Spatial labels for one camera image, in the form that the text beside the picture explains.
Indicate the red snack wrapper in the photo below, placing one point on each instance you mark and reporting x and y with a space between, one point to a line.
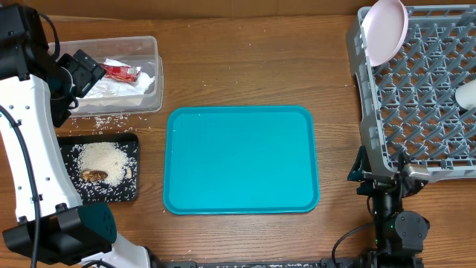
127 74

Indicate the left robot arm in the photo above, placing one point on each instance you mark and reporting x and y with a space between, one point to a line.
39 88

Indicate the brown food scrap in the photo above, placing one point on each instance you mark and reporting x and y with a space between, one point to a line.
93 175

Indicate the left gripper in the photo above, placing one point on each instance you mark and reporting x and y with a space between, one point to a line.
86 70

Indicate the clear plastic bin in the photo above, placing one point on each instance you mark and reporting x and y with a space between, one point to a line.
135 51

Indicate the white rice pile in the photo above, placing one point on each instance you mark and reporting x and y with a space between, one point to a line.
104 156

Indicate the black tray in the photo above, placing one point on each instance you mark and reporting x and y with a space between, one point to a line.
126 191

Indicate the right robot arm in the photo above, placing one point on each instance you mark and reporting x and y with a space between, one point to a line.
399 233

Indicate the white cup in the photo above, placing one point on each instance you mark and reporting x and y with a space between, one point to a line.
465 95

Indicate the grey dishwasher rack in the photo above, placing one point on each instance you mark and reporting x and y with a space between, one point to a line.
408 104

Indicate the white napkin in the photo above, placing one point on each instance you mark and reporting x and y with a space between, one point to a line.
108 88

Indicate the teal serving tray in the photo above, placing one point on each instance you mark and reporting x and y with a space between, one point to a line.
240 160

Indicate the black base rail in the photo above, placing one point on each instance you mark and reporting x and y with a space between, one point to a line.
260 264

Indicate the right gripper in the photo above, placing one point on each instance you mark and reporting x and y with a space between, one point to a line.
374 181

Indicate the large white plate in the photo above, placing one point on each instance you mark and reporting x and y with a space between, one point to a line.
385 27

